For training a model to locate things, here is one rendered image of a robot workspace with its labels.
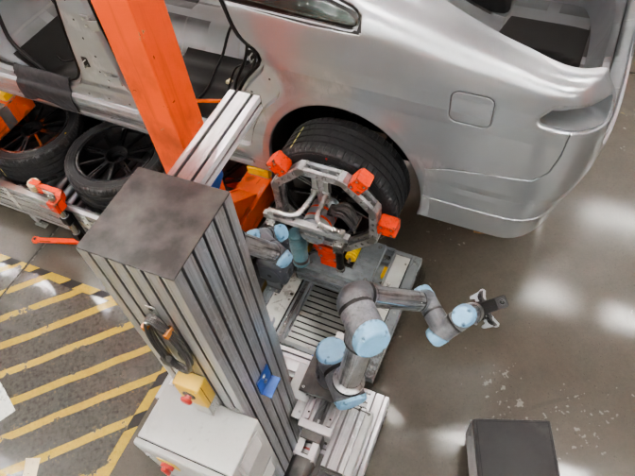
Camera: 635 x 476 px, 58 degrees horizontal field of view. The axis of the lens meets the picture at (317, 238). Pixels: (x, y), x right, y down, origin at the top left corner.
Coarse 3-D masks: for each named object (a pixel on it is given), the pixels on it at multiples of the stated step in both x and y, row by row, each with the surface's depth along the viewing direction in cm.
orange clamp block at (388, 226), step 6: (384, 216) 263; (390, 216) 263; (378, 222) 262; (384, 222) 261; (390, 222) 261; (396, 222) 261; (378, 228) 262; (384, 228) 261; (390, 228) 259; (396, 228) 259; (384, 234) 265; (390, 234) 262; (396, 234) 264
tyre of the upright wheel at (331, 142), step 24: (312, 120) 269; (336, 120) 261; (288, 144) 267; (312, 144) 255; (336, 144) 252; (360, 144) 254; (384, 144) 259; (360, 168) 249; (384, 168) 255; (384, 192) 255; (408, 192) 278
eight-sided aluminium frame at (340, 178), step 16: (304, 160) 256; (288, 176) 261; (304, 176) 256; (320, 176) 251; (336, 176) 253; (352, 192) 250; (368, 192) 254; (288, 208) 289; (368, 208) 254; (352, 240) 288; (368, 240) 274
